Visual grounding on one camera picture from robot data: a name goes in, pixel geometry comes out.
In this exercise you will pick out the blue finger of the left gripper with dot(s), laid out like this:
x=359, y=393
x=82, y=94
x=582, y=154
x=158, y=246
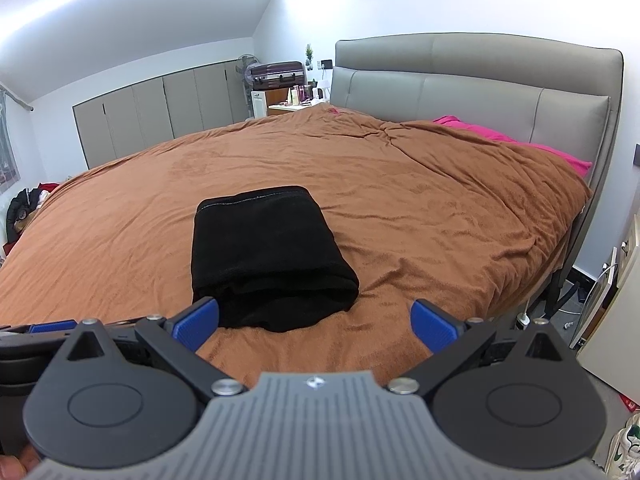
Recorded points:
x=60, y=326

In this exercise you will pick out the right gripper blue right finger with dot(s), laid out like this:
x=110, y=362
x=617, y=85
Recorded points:
x=455, y=345

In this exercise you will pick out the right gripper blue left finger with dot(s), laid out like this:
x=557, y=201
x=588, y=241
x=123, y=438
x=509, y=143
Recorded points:
x=173, y=343

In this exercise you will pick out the black sweatpants with white drawstring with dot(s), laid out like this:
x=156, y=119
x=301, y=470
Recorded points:
x=269, y=260

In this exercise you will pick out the person's left hand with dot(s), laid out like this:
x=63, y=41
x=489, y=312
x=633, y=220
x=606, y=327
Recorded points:
x=16, y=467

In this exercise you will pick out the pile of clothes on floor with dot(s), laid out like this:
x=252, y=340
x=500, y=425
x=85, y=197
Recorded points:
x=21, y=210

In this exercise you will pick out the window curtain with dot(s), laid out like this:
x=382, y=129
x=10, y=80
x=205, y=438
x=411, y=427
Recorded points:
x=9, y=173

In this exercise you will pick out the white sneaker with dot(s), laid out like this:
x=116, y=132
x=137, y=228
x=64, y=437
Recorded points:
x=623, y=458

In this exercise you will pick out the pink pillow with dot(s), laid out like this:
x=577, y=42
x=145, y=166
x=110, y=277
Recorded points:
x=580, y=166

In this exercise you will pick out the grey built-in wardrobe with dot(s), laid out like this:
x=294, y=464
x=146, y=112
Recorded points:
x=160, y=109

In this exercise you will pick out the white air purifier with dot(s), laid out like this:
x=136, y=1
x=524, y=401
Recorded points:
x=259, y=104

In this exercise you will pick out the wooden bedside table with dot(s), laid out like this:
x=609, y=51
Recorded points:
x=279, y=103

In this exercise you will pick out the grey padded headboard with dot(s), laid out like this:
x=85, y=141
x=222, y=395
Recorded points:
x=534, y=90

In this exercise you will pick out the purple suitcase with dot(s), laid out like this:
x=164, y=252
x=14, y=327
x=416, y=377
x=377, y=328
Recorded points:
x=277, y=75

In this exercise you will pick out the standing fan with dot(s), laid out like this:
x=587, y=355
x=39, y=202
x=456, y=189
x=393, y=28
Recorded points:
x=245, y=75

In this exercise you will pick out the small potted plant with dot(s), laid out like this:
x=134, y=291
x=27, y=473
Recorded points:
x=309, y=57

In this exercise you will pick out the curtain rail pipe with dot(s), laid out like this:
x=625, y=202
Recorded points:
x=16, y=99

